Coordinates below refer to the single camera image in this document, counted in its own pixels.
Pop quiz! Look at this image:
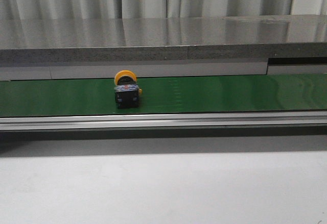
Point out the aluminium conveyor frame rail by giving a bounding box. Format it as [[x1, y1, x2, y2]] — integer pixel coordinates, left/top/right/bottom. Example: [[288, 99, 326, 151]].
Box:
[[1, 110, 326, 131]]

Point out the green conveyor belt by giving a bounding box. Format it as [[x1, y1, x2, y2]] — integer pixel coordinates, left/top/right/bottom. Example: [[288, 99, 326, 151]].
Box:
[[1, 74, 326, 117]]

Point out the yellow push button switch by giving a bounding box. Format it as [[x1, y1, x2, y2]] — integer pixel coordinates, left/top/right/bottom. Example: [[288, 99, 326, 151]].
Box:
[[114, 70, 142, 109]]

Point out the grey stone counter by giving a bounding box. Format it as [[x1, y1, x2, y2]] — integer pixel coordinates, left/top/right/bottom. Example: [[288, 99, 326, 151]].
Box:
[[1, 15, 326, 81]]

